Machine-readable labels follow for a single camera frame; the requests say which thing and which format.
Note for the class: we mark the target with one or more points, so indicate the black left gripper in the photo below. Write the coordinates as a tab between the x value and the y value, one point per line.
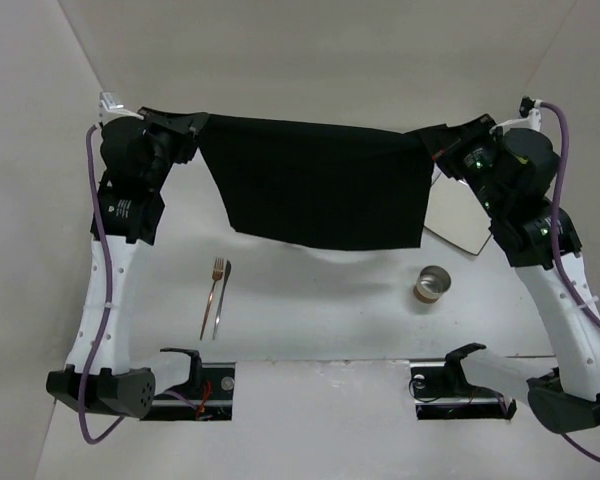
178	132

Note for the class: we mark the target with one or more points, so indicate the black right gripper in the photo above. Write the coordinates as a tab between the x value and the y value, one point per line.
450	145

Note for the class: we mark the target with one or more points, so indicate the black cloth placemat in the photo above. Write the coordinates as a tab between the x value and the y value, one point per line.
322	186

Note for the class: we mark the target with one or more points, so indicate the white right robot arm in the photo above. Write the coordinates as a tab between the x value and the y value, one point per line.
510	172

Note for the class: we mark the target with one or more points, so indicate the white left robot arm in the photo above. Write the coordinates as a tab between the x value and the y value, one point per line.
99	377

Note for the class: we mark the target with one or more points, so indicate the white square plate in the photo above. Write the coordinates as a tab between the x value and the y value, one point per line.
455	215

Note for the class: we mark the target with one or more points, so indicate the metal cup with cork base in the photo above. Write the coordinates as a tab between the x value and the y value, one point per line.
431	284

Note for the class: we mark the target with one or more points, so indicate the copper fork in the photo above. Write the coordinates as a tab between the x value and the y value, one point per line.
217	275

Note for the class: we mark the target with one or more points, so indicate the silver knife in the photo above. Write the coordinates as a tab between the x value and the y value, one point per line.
227	274

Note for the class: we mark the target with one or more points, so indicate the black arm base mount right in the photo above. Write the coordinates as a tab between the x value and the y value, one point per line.
437	397

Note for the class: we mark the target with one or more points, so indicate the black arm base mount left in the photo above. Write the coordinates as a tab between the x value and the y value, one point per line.
188	389

